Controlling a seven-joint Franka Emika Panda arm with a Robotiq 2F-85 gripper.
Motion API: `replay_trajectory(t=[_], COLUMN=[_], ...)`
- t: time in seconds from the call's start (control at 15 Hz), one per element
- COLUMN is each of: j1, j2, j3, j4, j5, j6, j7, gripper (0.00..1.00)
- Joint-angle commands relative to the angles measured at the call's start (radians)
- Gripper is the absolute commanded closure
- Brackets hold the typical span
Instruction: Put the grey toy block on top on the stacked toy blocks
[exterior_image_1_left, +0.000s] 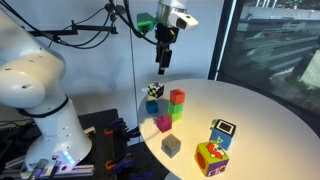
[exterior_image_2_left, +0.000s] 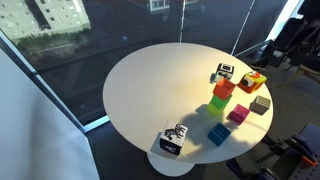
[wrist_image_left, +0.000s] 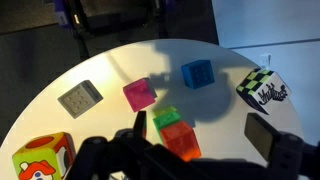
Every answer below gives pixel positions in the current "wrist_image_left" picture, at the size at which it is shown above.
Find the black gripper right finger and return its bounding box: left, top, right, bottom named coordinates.
left=244, top=113, right=280, bottom=161

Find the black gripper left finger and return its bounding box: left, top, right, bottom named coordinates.
left=133, top=111, right=147, bottom=138

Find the orange toy block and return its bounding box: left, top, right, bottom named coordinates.
left=160, top=121, right=201, bottom=162

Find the checkered zebra soft cube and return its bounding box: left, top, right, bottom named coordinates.
left=236, top=68, right=291, bottom=115

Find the pink toy block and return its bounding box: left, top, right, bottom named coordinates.
left=123, top=77, right=157, bottom=112

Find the lime green toy block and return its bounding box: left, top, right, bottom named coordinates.
left=152, top=105, right=177, bottom=117

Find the yellow house soft cube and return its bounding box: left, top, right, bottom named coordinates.
left=12, top=132, right=76, bottom=180

